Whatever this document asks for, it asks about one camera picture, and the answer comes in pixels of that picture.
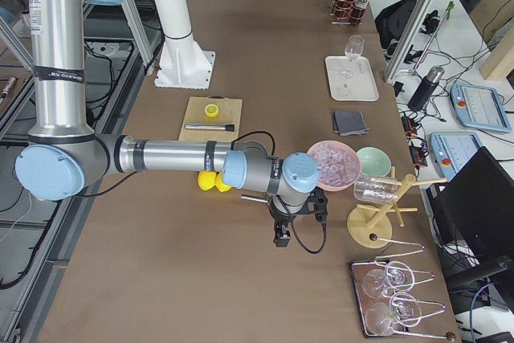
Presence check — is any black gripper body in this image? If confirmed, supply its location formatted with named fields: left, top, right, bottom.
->
left=268, top=190, right=328, bottom=235

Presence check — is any copper wire bottle basket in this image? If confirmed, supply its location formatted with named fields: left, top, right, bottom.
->
left=330, top=0, right=357, bottom=25

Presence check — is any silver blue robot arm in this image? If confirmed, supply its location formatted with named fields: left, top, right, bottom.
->
left=15, top=0, right=328, bottom=247

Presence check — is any pink bowl of ice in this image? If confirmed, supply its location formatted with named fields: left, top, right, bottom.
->
left=308, top=141, right=361, bottom=191

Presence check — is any wooden cup tree stand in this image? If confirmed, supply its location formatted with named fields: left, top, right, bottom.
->
left=346, top=168, right=447, bottom=248

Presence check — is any clear glass mug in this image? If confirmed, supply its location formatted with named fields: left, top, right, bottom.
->
left=353, top=174, right=401, bottom=204

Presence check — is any green ceramic bowl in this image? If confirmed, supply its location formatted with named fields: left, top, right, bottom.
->
left=357, top=147, right=392, bottom=177

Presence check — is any yellow lemon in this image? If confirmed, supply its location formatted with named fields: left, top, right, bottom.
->
left=197, top=171, right=218, bottom=191
left=214, top=173, right=231, bottom=192

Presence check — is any grey folded cloth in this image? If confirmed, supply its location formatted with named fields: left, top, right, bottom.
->
left=332, top=110, right=369, bottom=136

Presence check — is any upside-down wine glass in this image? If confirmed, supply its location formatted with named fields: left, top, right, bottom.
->
left=365, top=292, right=422, bottom=337
left=362, top=261, right=414, bottom=299

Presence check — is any dark glass rack tray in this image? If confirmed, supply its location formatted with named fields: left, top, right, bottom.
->
left=349, top=260, right=391, bottom=338

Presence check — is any steel muddler black tip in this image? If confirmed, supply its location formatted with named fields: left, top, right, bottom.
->
left=183, top=124, right=235, bottom=132

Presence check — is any cream rabbit tray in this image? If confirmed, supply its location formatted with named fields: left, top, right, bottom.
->
left=324, top=55, right=379, bottom=102

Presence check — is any bamboo cutting board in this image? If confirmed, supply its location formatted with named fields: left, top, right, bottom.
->
left=178, top=96, right=243, bottom=142

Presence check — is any half lemon slice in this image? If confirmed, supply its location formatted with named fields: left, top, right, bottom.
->
left=204, top=104, right=219, bottom=118

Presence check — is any blue teach pendant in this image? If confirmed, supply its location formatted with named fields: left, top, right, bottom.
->
left=451, top=83, right=512, bottom=133
left=429, top=132, right=483, bottom=181

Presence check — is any black thermos bottle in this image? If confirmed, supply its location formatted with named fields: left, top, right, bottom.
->
left=407, top=66, right=445, bottom=112

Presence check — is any black computer monitor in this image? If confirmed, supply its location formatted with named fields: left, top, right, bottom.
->
left=434, top=145, right=514, bottom=267

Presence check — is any clear wine glass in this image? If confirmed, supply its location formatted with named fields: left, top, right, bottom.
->
left=345, top=35, right=365, bottom=60

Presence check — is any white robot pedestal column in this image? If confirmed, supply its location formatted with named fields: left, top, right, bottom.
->
left=154, top=0, right=215, bottom=90

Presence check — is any aluminium frame post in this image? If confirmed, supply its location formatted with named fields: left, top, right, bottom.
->
left=384, top=0, right=433, bottom=85

